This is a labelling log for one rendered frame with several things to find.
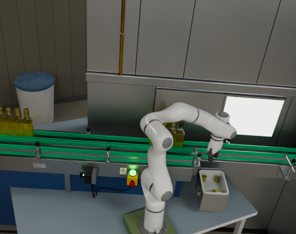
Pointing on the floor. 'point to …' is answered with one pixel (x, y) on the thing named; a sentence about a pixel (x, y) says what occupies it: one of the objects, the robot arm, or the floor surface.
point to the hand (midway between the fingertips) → (213, 157)
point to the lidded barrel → (36, 96)
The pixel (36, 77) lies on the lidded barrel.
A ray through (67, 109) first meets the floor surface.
